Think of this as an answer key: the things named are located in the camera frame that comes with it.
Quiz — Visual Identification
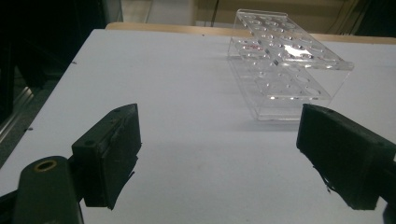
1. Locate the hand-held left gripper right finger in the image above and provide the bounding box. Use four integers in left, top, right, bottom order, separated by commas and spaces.
295, 103, 396, 211

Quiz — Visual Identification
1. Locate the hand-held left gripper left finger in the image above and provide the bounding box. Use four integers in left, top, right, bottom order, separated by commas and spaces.
70, 103, 143, 211

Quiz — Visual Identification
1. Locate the clear acrylic tube rack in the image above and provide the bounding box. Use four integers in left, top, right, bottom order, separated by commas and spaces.
227, 8, 355, 122

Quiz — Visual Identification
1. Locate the dark cabinet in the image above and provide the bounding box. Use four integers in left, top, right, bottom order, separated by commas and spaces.
0, 0, 108, 125

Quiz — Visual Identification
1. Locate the dark curtain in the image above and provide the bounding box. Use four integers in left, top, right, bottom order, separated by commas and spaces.
356, 0, 396, 36

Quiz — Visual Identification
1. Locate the thin black stand pole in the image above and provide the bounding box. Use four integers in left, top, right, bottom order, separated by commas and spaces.
210, 0, 220, 28

